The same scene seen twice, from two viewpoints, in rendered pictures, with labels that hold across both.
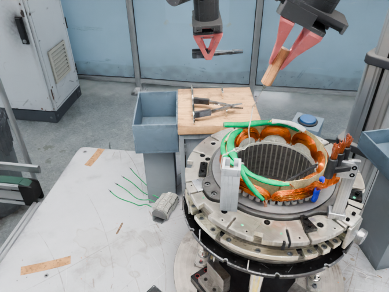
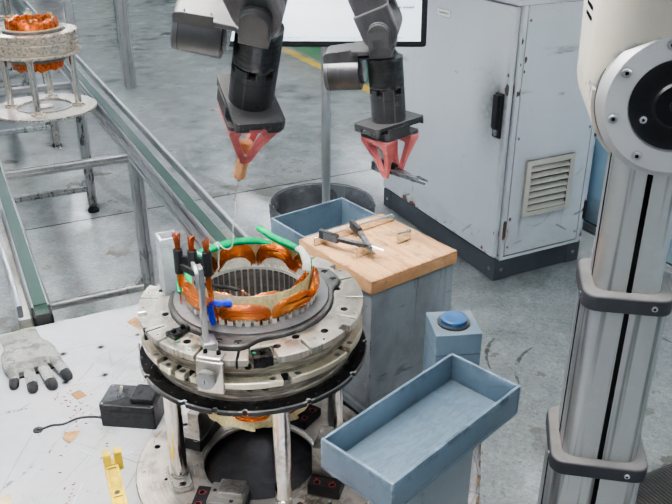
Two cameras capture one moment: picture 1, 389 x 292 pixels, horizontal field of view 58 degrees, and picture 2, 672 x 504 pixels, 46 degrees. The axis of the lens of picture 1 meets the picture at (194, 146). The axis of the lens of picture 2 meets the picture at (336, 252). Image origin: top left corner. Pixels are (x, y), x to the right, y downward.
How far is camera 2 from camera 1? 1.03 m
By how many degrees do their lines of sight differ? 47
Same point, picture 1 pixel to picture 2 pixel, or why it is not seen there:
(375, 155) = (421, 385)
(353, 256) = not seen: outside the picture
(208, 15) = (375, 115)
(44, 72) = (505, 190)
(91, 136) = (516, 324)
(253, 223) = (157, 308)
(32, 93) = (478, 217)
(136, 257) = not seen: hidden behind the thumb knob
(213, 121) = (337, 253)
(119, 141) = (547, 355)
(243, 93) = (432, 251)
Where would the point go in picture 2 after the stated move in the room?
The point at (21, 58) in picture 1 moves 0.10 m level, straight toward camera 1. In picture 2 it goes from (483, 157) to (476, 164)
